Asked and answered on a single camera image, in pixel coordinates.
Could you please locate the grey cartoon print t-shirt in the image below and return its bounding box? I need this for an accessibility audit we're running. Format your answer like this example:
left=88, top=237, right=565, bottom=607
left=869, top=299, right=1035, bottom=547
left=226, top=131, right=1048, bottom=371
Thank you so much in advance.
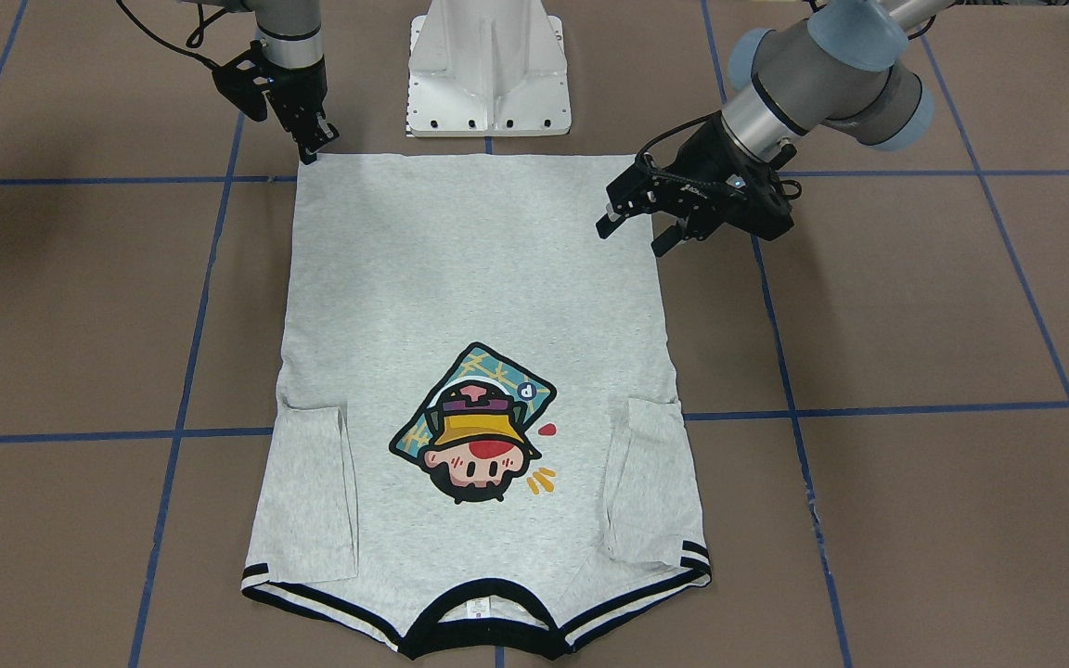
left=241, top=155, right=712, bottom=659

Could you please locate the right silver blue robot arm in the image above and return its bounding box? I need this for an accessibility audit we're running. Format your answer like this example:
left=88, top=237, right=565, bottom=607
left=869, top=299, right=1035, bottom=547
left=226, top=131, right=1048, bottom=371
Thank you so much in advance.
left=210, top=1, right=572, bottom=164

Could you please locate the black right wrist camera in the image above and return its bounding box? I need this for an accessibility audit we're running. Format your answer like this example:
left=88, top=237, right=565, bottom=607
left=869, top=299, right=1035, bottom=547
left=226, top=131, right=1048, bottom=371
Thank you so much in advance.
left=212, top=41, right=270, bottom=122

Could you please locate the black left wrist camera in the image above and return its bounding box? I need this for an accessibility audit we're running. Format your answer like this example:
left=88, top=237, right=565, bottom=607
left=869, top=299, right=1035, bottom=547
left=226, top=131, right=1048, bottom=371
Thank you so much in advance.
left=727, top=164, right=803, bottom=240

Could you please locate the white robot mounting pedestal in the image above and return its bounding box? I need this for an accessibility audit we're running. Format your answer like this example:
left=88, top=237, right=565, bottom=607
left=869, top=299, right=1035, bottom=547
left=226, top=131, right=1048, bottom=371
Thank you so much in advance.
left=405, top=1, right=573, bottom=138

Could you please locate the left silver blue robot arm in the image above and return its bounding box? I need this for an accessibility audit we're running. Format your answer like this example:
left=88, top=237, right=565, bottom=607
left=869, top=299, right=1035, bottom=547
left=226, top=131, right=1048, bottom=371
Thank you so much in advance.
left=597, top=1, right=947, bottom=257

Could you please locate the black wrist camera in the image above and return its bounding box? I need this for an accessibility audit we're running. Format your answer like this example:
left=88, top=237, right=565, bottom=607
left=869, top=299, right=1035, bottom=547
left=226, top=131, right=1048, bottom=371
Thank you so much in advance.
left=212, top=41, right=270, bottom=122
left=727, top=164, right=803, bottom=240

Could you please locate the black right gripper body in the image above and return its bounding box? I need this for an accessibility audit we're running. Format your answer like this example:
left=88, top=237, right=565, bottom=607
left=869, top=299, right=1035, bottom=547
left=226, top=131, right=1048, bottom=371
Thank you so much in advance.
left=262, top=56, right=328, bottom=131

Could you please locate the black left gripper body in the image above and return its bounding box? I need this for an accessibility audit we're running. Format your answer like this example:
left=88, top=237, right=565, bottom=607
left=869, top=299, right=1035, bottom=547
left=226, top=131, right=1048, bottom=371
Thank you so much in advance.
left=607, top=116, right=778, bottom=238

